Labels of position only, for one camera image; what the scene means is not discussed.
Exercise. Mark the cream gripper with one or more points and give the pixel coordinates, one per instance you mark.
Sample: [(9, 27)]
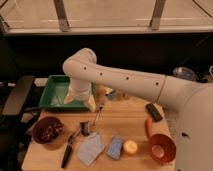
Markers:
[(88, 101)]

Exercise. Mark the bunch of red grapes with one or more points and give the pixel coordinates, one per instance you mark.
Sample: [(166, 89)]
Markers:
[(52, 131)]

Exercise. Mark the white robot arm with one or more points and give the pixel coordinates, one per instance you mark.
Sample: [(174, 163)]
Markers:
[(193, 102)]

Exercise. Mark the black binder clip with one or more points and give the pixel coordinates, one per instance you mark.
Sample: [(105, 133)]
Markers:
[(85, 128)]

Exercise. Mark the green plastic tray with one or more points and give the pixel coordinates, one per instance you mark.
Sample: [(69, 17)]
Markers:
[(58, 86)]

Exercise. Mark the light blue cloth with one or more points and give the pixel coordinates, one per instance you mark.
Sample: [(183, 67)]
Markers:
[(90, 148)]

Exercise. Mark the blue sponge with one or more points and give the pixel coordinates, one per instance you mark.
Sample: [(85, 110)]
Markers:
[(115, 147)]

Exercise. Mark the black chair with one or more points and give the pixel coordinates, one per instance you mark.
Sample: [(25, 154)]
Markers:
[(15, 120)]

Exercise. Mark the black remote control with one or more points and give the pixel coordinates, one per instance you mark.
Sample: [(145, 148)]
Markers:
[(154, 112)]

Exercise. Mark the yellow round sponge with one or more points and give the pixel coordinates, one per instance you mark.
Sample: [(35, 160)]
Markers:
[(130, 147)]

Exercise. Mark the orange carrot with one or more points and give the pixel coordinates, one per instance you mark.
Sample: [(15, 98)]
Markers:
[(148, 127)]

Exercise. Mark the orange bowl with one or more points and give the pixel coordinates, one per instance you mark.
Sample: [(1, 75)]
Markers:
[(161, 148)]

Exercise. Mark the black handled knife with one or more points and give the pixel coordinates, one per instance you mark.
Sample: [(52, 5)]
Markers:
[(69, 148)]

